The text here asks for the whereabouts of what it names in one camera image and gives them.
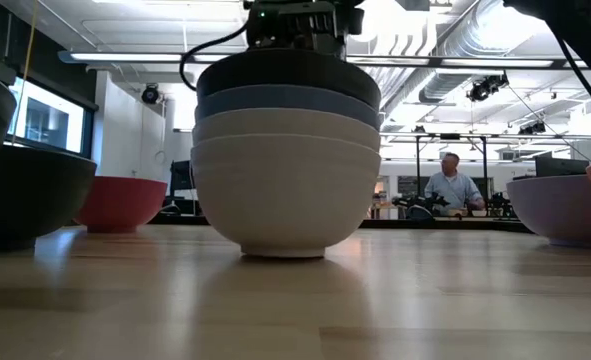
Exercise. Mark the blue bowl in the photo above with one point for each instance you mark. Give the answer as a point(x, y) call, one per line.
point(285, 96)

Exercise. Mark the white bowl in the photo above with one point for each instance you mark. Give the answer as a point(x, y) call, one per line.
point(285, 200)
point(285, 122)

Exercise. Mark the magenta bowl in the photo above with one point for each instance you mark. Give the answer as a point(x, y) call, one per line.
point(120, 202)

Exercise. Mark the lavender bowl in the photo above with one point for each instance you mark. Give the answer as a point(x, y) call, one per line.
point(560, 210)

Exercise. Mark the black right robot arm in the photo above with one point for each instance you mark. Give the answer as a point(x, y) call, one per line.
point(585, 35)

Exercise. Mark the long ceiling light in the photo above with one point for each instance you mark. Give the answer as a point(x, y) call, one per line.
point(497, 63)
point(125, 57)

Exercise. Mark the black monitor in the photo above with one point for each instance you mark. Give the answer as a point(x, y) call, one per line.
point(181, 175)
point(560, 167)

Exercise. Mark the black metal stand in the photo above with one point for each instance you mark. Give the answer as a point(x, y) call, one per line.
point(418, 170)

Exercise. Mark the black ceiling spotlights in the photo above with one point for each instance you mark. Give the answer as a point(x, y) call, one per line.
point(485, 87)

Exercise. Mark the person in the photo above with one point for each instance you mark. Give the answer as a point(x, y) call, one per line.
point(452, 190)

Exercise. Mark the window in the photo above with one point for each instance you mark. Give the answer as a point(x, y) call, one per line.
point(45, 117)

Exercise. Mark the silver ventilation duct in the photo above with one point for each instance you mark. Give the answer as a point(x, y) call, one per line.
point(450, 50)

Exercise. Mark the black dome camera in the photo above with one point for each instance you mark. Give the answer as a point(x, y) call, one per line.
point(150, 94)

